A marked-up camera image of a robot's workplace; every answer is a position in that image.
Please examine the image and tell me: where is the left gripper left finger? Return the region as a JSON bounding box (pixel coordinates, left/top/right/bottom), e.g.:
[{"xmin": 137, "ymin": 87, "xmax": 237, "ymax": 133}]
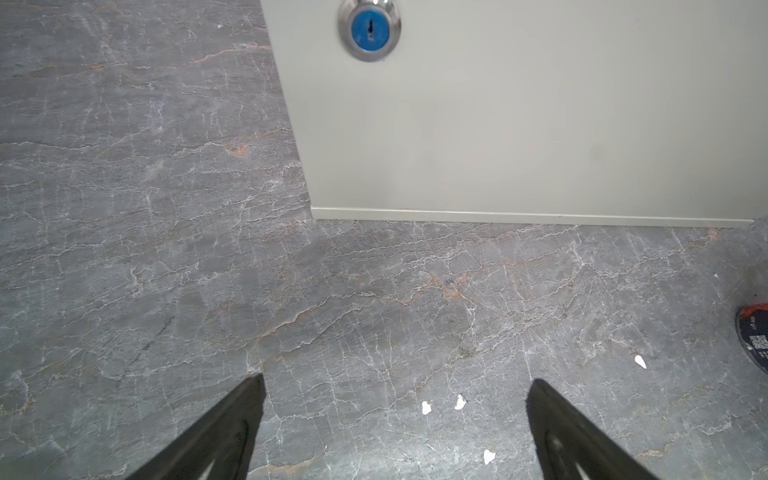
[{"xmin": 129, "ymin": 373, "xmax": 267, "ymax": 479}]

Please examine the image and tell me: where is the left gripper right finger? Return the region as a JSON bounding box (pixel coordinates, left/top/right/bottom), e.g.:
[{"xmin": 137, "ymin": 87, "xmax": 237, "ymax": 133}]
[{"xmin": 526, "ymin": 379, "xmax": 655, "ymax": 479}]

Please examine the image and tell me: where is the black label can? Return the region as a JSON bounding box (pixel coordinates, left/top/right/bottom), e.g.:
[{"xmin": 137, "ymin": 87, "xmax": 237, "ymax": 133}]
[{"xmin": 735, "ymin": 303, "xmax": 768, "ymax": 373}]

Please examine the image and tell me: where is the grey metal cabinet counter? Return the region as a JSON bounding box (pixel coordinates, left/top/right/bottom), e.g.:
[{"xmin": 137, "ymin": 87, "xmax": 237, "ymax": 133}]
[{"xmin": 262, "ymin": 1, "xmax": 767, "ymax": 228}]

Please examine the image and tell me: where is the cabinet lock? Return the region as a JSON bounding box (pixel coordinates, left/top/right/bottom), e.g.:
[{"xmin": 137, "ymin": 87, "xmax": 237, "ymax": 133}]
[{"xmin": 337, "ymin": 0, "xmax": 402, "ymax": 62}]

